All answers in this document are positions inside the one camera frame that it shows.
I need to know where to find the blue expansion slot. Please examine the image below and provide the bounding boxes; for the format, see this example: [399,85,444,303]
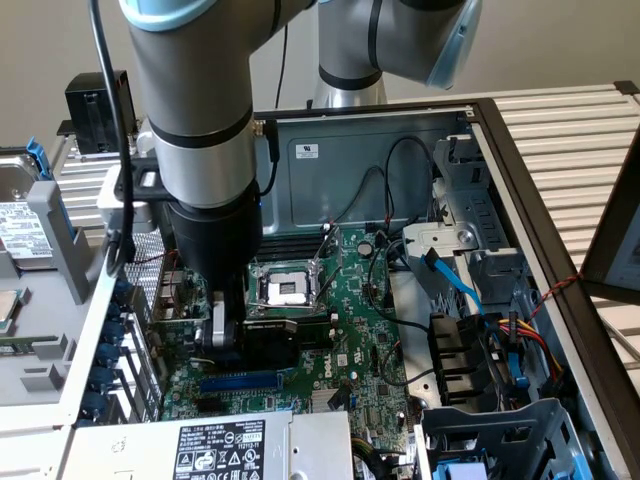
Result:
[198,372,282,395]

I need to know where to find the yellow black wire bundle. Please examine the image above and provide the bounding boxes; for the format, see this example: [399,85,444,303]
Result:
[349,434,419,480]

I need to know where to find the red black twisted wire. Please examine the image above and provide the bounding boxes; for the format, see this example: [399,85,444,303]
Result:
[528,272,587,320]
[133,248,182,312]

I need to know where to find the red yellow power wires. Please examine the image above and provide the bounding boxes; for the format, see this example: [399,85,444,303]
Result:
[492,310,569,396]

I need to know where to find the blue SATA wire with plug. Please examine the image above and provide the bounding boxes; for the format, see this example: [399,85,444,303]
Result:
[487,327,532,390]

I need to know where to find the grey disk bay cage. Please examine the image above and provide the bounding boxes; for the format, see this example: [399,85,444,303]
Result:
[413,397,599,480]

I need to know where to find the grey power supply with label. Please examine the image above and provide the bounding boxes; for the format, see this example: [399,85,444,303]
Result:
[59,409,357,480]

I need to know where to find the black fan shroud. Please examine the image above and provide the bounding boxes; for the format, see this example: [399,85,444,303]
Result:
[427,312,490,407]

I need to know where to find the silver CPU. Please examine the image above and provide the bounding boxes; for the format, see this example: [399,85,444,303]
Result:
[0,288,27,337]

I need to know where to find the silver disk bay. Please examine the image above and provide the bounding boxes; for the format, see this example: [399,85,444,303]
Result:
[402,133,532,321]

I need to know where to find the silver chipset heat sink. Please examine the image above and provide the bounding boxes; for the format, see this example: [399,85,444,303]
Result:
[309,387,351,414]

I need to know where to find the blue disk bracket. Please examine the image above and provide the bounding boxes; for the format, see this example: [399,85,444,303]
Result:
[22,137,55,182]

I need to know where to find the blue plastic drive latch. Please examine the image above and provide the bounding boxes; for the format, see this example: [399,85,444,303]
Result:
[432,462,490,480]

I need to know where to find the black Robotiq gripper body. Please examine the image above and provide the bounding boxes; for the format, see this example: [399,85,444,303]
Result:
[167,182,265,321]

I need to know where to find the silver hard disk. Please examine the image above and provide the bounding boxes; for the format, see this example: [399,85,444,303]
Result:
[0,153,55,274]

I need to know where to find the open grey PC case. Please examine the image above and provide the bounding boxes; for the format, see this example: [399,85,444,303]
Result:
[49,97,640,480]

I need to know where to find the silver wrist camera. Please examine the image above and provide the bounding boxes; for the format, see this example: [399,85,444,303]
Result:
[96,157,174,236]

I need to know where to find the dark brown framed panel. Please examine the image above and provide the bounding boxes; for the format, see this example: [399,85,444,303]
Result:
[581,142,640,304]

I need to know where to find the long blue SATA wire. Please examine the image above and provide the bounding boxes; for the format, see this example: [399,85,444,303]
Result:
[422,252,486,316]

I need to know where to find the green Dell motherboard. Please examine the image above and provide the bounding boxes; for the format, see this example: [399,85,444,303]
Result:
[149,224,416,451]

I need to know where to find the black CPU cooler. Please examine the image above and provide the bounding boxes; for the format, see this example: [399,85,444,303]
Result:
[55,70,151,162]

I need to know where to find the grey parts rack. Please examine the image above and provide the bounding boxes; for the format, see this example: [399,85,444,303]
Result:
[0,179,109,406]

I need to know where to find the black wire across motherboard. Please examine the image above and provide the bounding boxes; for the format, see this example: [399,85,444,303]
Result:
[364,238,434,332]

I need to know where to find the thin black hanging cable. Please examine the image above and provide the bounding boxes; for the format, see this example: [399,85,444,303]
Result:
[273,22,291,109]

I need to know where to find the black looped wire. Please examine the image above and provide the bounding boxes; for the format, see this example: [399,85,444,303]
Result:
[332,166,389,224]
[383,137,437,231]

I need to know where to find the metal socket cover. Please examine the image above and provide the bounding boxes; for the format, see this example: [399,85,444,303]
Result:
[308,225,347,307]

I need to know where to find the thick black camera cable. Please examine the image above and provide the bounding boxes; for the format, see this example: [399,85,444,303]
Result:
[88,0,139,279]

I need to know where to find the CPU socket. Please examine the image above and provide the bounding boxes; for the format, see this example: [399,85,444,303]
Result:
[247,262,326,319]

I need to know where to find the black gripper cable with plug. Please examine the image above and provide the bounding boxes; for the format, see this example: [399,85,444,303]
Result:
[253,118,282,199]

